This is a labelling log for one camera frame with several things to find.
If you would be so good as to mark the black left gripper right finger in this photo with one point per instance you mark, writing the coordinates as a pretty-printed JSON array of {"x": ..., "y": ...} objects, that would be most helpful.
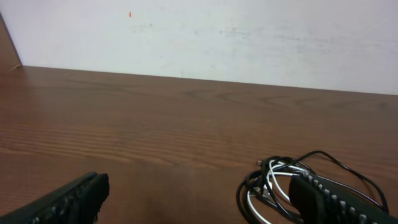
[{"x": 319, "y": 201}]

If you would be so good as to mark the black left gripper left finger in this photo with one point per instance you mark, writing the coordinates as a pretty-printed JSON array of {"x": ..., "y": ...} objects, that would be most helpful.
[{"x": 77, "y": 202}]

